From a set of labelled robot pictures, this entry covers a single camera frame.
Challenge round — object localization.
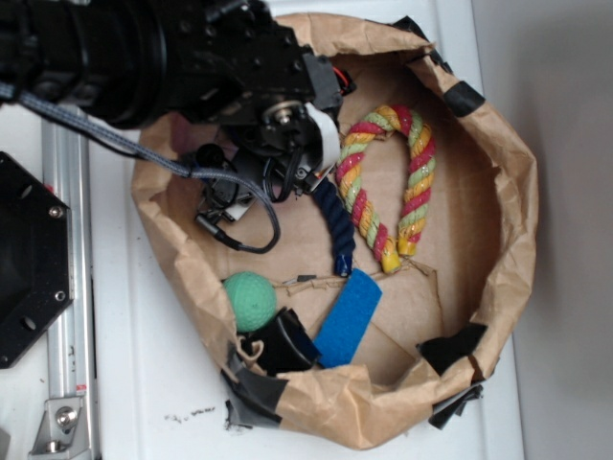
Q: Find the green dimpled ball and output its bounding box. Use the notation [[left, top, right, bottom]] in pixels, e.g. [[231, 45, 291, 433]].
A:
[[222, 271, 277, 333]]

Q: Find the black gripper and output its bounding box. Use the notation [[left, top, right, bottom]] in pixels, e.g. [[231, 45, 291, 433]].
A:
[[157, 1, 342, 173]]

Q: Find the metal corner bracket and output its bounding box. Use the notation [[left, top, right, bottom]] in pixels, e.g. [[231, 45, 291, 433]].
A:
[[28, 397, 89, 459]]

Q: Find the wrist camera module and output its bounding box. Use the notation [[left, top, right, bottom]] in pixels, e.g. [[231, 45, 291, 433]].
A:
[[194, 144, 263, 236]]

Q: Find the red yellow green rope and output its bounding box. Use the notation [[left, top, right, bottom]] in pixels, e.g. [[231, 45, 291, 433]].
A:
[[334, 104, 438, 275]]

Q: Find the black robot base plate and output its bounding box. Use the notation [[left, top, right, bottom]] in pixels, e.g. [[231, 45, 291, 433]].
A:
[[1, 152, 71, 369]]

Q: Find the grey braided cable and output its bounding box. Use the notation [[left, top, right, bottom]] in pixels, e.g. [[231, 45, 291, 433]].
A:
[[0, 80, 282, 255]]

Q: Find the dark blue rope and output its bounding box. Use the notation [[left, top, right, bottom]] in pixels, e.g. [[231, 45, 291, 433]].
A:
[[311, 177, 356, 278]]

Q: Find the blue sponge strip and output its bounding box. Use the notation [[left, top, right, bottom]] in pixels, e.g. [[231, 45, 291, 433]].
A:
[[314, 269, 382, 368]]

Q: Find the aluminium extrusion rail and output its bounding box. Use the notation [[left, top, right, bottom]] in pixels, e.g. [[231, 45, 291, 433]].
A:
[[40, 103, 102, 460]]

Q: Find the brown paper bag basket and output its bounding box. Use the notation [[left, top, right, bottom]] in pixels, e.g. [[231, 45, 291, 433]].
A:
[[132, 13, 538, 449]]

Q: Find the black plastic block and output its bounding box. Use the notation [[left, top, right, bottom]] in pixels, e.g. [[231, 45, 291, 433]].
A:
[[241, 307, 322, 376]]

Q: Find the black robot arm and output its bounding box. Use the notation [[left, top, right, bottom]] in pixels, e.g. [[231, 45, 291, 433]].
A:
[[1, 1, 343, 172]]

